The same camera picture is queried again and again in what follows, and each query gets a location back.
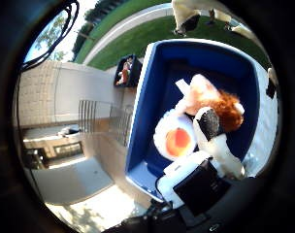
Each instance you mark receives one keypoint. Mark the black crate with toys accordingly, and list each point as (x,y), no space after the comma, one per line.
(136,73)

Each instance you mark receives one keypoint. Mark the fried egg plush toy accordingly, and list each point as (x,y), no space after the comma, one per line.
(176,142)

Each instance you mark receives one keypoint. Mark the person in teal shirt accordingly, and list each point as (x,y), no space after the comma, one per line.
(183,11)

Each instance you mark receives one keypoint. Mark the blue plastic container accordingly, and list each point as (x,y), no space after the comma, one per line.
(154,97)

